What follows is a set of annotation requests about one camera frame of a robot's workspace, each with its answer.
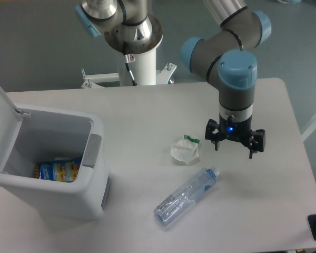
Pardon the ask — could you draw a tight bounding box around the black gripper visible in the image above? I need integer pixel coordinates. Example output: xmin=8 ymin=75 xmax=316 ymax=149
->
xmin=205 ymin=115 xmax=265 ymax=159

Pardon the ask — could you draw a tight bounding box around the clear plastic water bottle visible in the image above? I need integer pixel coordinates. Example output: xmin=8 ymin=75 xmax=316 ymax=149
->
xmin=153 ymin=167 xmax=220 ymax=226

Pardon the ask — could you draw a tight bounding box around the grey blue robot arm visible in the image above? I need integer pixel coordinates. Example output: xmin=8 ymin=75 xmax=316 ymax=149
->
xmin=75 ymin=1 xmax=272 ymax=154

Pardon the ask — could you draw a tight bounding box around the white plastic trash can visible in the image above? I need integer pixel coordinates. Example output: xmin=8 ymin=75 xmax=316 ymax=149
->
xmin=0 ymin=86 xmax=109 ymax=219

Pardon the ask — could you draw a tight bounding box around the blue snack wrapper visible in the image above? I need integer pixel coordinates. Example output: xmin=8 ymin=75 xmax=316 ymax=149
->
xmin=34 ymin=157 xmax=82 ymax=182

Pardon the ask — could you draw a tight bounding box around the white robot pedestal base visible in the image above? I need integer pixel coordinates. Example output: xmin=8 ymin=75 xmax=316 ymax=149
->
xmin=80 ymin=13 xmax=177 ymax=89

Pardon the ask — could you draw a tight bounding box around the black cable on pedestal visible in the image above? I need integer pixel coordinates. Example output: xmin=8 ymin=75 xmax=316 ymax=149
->
xmin=122 ymin=42 xmax=138 ymax=86

